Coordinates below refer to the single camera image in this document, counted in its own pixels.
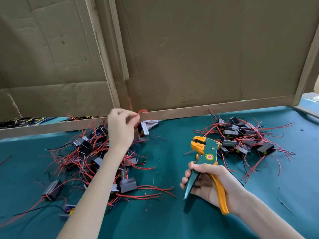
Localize person's left hand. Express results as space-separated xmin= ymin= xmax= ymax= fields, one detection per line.
xmin=107 ymin=108 xmax=141 ymax=151

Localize person's right hand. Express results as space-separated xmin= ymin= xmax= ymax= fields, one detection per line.
xmin=180 ymin=163 xmax=250 ymax=214

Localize transformer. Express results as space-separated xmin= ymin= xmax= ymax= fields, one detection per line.
xmin=135 ymin=108 xmax=150 ymax=137

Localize orange green wire strippers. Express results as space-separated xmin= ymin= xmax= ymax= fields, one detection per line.
xmin=184 ymin=136 xmax=230 ymax=215

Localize pile of wired transformers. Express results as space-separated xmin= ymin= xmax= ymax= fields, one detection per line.
xmin=193 ymin=108 xmax=296 ymax=183
xmin=0 ymin=114 xmax=176 ymax=219

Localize person's right forearm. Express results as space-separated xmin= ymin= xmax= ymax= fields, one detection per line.
xmin=234 ymin=192 xmax=305 ymax=239

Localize person's left forearm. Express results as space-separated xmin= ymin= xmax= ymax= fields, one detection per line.
xmin=57 ymin=144 xmax=130 ymax=239

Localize thin wooden strip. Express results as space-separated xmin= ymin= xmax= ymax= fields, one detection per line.
xmin=107 ymin=0 xmax=130 ymax=81

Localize creased brown cardboard panel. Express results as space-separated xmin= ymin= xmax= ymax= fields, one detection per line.
xmin=0 ymin=0 xmax=114 ymax=121

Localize flat grey board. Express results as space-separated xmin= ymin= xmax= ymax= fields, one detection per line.
xmin=296 ymin=94 xmax=319 ymax=118

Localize smooth brown cardboard panel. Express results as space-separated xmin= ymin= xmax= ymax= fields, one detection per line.
xmin=117 ymin=0 xmax=319 ymax=112

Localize short wooden bottom rail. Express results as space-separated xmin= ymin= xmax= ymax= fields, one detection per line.
xmin=0 ymin=118 xmax=108 ymax=140

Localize wide wooden post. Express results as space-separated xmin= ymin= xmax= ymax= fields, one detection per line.
xmin=84 ymin=0 xmax=121 ymax=110

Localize long wooden bottom rail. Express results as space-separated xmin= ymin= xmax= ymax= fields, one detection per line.
xmin=140 ymin=95 xmax=296 ymax=121

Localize heap of black cables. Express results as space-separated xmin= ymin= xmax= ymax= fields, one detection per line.
xmin=0 ymin=116 xmax=105 ymax=128

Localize wooden corner post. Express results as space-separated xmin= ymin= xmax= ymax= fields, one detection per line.
xmin=292 ymin=32 xmax=319 ymax=106

